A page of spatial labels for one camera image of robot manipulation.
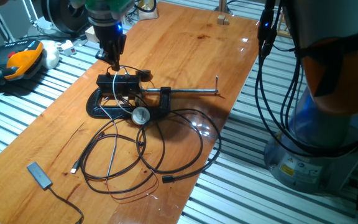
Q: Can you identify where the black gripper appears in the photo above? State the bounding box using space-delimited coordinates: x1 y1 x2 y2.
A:
92 17 127 72

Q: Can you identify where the black round USB device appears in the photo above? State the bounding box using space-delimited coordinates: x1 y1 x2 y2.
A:
105 63 153 82

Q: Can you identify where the black docking station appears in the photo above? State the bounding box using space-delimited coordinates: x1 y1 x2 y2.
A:
96 73 142 98

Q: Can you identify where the white round USB device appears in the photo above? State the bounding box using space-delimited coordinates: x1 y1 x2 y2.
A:
111 65 151 126

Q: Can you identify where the slim grey USB hub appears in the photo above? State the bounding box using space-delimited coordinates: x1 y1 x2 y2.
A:
26 161 85 224

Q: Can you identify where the pale wooden cube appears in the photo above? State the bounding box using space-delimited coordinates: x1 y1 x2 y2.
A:
85 26 99 44

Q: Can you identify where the small white adapter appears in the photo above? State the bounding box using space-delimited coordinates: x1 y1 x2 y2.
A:
56 39 78 57

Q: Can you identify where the white rounded object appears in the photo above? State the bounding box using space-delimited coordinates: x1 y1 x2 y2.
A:
40 39 61 70

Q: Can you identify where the black metal C-clamp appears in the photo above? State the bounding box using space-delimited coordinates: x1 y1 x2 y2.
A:
85 76 219 119

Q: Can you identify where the wooden board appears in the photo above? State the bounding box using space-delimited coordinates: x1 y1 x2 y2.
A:
0 1 260 224

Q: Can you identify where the orange black teach pendant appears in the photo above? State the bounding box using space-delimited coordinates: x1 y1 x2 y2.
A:
0 39 45 85

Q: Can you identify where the small wooden block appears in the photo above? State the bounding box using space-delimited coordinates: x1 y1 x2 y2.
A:
216 14 231 26

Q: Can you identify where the wooden rack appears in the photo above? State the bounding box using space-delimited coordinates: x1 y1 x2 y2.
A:
277 12 293 40

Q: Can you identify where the thin grey cable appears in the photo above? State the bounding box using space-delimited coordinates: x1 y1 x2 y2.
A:
99 104 118 181

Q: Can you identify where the thin black wire with connectors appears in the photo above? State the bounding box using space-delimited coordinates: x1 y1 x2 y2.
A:
81 132 166 195

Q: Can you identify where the black cable with USB plug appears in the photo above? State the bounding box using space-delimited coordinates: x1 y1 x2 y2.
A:
71 118 204 175

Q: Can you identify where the black cable with USB socket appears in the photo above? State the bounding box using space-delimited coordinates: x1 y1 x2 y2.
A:
135 108 223 184

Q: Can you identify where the thin red wire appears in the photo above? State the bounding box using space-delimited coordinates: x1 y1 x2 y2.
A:
106 167 160 202

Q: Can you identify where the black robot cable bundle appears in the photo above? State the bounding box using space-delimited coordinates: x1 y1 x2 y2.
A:
253 0 358 158

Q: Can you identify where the black inline cable adapter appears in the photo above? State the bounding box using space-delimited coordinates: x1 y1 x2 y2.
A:
257 4 278 58

